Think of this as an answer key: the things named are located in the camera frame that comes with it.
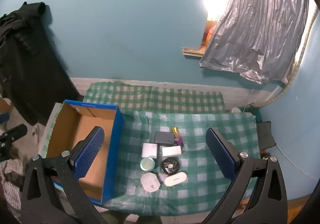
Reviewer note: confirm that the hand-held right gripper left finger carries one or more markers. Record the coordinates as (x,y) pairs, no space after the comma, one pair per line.
(90,154)

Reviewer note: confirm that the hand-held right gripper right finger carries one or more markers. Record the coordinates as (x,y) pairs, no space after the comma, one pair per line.
(222,156)

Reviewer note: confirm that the blue cardboard box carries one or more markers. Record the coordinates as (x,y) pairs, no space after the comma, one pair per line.
(83,120)

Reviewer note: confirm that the white rectangular plug adapter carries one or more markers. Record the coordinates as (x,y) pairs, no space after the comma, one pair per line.
(171,151)

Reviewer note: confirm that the white oval case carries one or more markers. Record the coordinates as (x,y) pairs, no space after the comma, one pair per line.
(175,179)

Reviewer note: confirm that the black round gadget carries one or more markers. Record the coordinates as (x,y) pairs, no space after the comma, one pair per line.
(170,166)

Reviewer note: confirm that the gold and pink lighter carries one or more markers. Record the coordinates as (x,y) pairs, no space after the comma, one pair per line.
(175,130)

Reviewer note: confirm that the teal round tin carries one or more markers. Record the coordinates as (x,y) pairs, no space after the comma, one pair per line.
(147,164)

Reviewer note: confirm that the white square charger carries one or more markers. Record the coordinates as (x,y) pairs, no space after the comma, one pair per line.
(149,150)

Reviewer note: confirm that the dark grey charger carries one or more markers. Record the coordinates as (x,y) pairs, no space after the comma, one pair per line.
(163,137)

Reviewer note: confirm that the white octagonal box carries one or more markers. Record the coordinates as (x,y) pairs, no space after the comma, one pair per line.
(150,182)

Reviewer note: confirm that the green checkered plastic tablecloth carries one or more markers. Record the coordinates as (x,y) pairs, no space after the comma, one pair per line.
(200,189)

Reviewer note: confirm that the striped cloth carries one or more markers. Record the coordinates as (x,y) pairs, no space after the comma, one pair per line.
(11,184)

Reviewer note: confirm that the black hanging clothing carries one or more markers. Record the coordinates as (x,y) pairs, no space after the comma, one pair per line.
(25,64)

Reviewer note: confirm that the small-check green cloth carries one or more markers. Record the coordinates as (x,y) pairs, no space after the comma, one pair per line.
(150,99)

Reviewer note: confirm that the wooden window sill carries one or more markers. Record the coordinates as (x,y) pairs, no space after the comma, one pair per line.
(192,52)

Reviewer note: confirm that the silver crinkled curtain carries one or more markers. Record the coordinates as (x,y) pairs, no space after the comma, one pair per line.
(250,26)

